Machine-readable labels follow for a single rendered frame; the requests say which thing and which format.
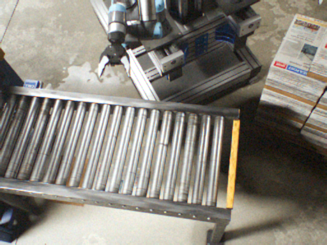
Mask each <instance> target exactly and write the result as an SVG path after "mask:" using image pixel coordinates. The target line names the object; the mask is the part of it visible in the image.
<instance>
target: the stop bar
mask: <svg viewBox="0 0 327 245"><path fill-rule="evenodd" d="M239 128H240V120H239V119H234V120H233V130H232V142H231V158H230V165H229V182H228V188H227V200H226V209H230V210H233V204H234V185H235V179H236V160H237V153H238V140H239Z"/></svg>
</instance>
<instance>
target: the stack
mask: <svg viewBox="0 0 327 245"><path fill-rule="evenodd" d="M326 26H327V22H323V21H321V20H316V19H313V18H311V17H310V18H309V17H306V16H304V15H298V14H296V15H295V17H294V19H293V21H292V24H291V25H290V26H289V29H288V32H287V33H286V36H285V37H284V40H283V41H282V42H283V43H282V44H281V46H280V48H279V50H278V51H277V54H276V56H275V58H274V60H273V62H272V64H271V66H270V68H269V74H268V76H267V78H266V85H269V86H272V87H274V88H277V89H280V90H281V91H285V92H288V93H291V94H294V95H296V96H299V97H302V98H305V99H307V100H310V101H313V102H315V103H316V101H317V102H318V101H319V103H320V104H322V105H324V106H327V83H326V82H322V81H320V80H316V79H313V78H310V77H307V73H308V69H309V68H310V64H311V63H312V61H313V58H314V56H315V54H316V52H317V48H318V46H319V44H320V41H321V39H322V37H323V34H324V31H325V30H326ZM259 104H260V105H261V106H264V107H267V108H270V109H273V110H276V111H277V112H281V113H283V114H287V115H289V116H291V117H295V118H297V119H301V120H302V121H305V120H306V119H307V120H306V122H305V123H309V124H313V125H314V126H317V127H319V128H323V129H325V130H327V111H326V110H323V109H321V108H317V107H316V106H317V104H318V103H317V104H316V106H311V105H309V104H307V103H303V102H301V101H297V100H295V99H293V98H289V97H288V96H284V95H282V94H280V93H276V92H274V91H270V90H268V89H266V88H264V89H263V91H262V96H261V99H260V102H259ZM254 121H256V122H259V123H261V124H265V125H267V126H269V127H272V128H274V129H276V130H279V131H282V132H283V133H287V134H288V135H292V136H294V137H295V136H296V138H299V139H301V140H304V141H307V142H309V143H311V144H314V145H316V146H319V147H322V148H324V149H327V133H323V132H321V131H319V130H315V129H313V128H309V127H307V126H305V124H301V123H298V122H295V121H293V120H290V119H287V118H285V117H281V116H279V115H277V114H273V113H271V112H268V111H265V110H263V109H260V108H257V110H256V112H255V119H254ZM249 132H251V133H255V134H256V135H259V136H261V137H263V138H267V139H268V140H272V141H274V142H276V143H279V144H281V145H284V146H286V147H288V148H290V149H293V150H295V151H299V152H301V153H302V154H306V155H307V156H311V157H313V158H315V159H317V160H321V161H323V162H325V163H327V152H324V151H322V150H319V149H316V148H314V147H312V146H309V145H307V144H304V143H301V142H299V141H297V140H295V138H294V139H292V138H288V137H287V136H285V135H281V134H279V133H276V132H274V131H271V130H269V129H267V128H265V127H262V126H259V125H257V124H254V123H252V126H251V128H250V130H249ZM272 135H275V136H277V137H279V138H283V139H284V140H281V139H279V138H276V137H274V136H272ZM285 140H288V141H290V142H292V143H295V144H297V145H299V146H302V147H304V148H306V149H310V150H311V151H308V150H306V149H303V148H301V147H299V146H296V145H294V144H292V143H289V142H286V141H285ZM312 151H315V152H317V153H319V154H322V155H324V156H321V155H319V154H316V153H314V152H312Z"/></svg>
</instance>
